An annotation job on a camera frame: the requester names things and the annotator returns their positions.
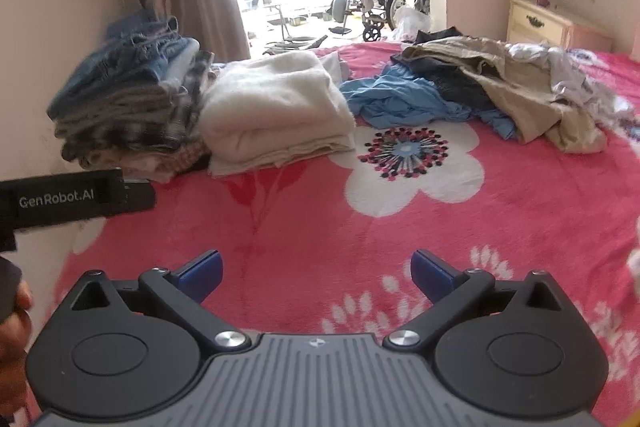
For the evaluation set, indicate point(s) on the person's left hand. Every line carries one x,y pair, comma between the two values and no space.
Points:
12,357

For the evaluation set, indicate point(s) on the metal folding stand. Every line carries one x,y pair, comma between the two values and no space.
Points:
285,22

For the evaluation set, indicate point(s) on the dark garment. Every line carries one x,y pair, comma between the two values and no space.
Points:
450,77

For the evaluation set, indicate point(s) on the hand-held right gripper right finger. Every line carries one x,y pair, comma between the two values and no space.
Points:
432,274

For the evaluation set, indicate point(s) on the khaki pants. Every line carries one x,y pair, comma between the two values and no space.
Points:
525,92

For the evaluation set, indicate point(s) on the cream nightstand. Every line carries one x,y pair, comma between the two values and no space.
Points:
540,24

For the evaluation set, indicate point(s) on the cream knitted sweater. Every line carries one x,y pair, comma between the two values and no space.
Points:
270,107

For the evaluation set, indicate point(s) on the white plastic bag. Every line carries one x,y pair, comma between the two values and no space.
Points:
410,24

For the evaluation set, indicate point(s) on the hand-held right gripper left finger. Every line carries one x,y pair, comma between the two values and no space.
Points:
200,274

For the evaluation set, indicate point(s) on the blue garment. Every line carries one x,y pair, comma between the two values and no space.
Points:
400,102

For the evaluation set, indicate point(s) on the stack of folded clothes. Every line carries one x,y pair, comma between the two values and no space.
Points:
125,97

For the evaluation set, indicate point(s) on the pink floral blanket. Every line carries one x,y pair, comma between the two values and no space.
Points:
500,217

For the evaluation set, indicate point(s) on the beige folded sweatshirt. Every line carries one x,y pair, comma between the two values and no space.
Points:
335,67

